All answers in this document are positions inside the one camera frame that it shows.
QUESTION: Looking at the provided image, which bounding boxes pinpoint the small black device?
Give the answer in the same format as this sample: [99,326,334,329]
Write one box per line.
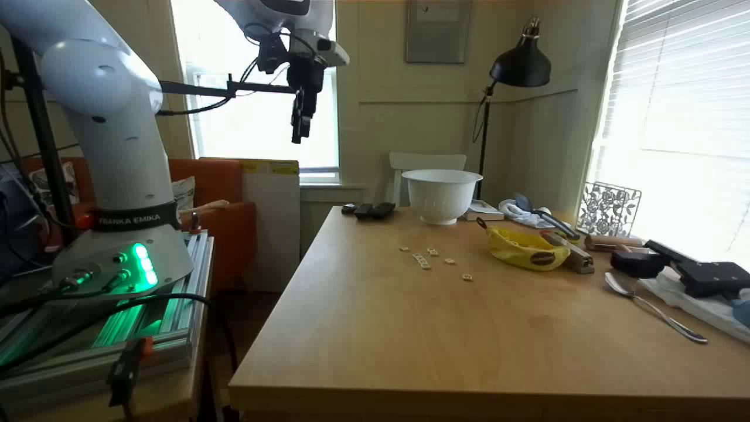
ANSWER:
[606,244,665,281]

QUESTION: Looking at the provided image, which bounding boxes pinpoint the grey wall panel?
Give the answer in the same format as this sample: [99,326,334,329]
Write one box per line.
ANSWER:
[402,0,475,66]

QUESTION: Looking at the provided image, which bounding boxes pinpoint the patterned paper booklet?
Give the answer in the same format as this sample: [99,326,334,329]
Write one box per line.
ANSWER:
[463,197,505,222]

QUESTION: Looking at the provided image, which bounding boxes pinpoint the teal blue object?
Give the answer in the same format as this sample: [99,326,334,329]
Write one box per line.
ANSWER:
[729,295,750,331]

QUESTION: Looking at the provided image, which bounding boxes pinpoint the white window blinds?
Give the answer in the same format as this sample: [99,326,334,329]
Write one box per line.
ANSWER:
[587,0,750,268]

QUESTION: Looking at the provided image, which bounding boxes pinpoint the white board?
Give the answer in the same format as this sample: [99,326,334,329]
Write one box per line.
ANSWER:
[239,159,301,274]

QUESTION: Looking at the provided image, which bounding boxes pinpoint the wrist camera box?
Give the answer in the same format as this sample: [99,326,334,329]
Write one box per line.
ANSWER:
[312,36,351,67]

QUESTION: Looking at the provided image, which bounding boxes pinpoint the grey white cloth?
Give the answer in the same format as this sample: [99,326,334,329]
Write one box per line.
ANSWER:
[497,192,548,230]

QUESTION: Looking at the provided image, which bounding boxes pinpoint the black vertical stand pole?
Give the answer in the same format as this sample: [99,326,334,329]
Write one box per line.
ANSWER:
[6,33,79,246]

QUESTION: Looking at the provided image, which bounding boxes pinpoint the black equipment box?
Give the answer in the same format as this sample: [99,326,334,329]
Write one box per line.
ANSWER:
[0,162,49,284]

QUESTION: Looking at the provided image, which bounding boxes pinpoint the black cable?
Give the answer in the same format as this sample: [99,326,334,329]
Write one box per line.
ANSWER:
[0,289,218,371]

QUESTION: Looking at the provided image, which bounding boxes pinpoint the large black remote control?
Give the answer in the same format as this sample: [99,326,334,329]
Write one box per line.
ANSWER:
[354,199,399,222]

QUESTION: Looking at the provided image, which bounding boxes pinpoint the long black device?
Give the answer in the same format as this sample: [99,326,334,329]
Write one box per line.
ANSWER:
[642,237,750,301]

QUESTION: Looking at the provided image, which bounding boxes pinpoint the white flat tray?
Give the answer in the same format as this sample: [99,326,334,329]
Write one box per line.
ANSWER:
[640,268,750,346]

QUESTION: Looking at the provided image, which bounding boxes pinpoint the black boom rod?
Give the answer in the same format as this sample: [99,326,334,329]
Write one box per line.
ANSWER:
[156,73,300,101]

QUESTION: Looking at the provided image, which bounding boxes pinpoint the black clamp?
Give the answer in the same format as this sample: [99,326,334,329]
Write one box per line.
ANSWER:
[102,336,154,407]

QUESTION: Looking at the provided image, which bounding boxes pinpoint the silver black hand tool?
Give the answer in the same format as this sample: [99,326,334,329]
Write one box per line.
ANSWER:
[529,207,584,241]

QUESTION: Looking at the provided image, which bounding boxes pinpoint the white plastic bowl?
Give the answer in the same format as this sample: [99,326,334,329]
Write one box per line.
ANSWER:
[401,166,484,230]

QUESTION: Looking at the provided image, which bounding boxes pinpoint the white lattice cube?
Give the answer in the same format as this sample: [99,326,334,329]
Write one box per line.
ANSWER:
[577,180,644,241]

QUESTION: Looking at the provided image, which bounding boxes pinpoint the metal spoon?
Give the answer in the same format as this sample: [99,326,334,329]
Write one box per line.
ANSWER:
[603,269,713,346]

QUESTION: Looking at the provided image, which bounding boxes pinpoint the black desk lamp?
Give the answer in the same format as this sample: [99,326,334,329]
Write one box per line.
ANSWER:
[473,18,553,204]

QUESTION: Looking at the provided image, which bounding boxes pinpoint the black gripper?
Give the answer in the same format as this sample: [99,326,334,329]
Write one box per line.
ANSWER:
[286,53,327,146]

